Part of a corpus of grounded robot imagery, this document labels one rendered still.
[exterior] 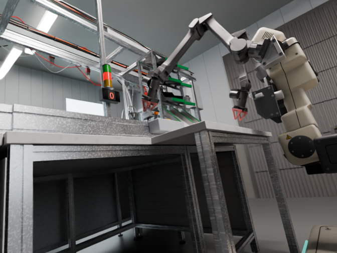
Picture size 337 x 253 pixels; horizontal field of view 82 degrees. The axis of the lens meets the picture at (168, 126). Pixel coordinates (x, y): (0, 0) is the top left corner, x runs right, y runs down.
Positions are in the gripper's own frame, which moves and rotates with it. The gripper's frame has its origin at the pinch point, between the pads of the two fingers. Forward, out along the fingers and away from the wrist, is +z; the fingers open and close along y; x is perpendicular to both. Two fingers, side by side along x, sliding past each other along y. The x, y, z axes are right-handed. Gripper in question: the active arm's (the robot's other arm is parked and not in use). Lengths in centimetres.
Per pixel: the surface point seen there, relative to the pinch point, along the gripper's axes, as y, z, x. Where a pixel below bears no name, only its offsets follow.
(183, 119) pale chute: -33.3, 0.7, 7.3
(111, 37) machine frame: -23, -46, -97
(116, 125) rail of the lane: 39.0, 3.0, 23.4
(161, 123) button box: 18.6, -1.4, 29.2
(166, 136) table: 29, 0, 42
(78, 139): 59, 4, 34
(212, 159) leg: 27, 0, 62
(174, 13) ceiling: -159, -132, -157
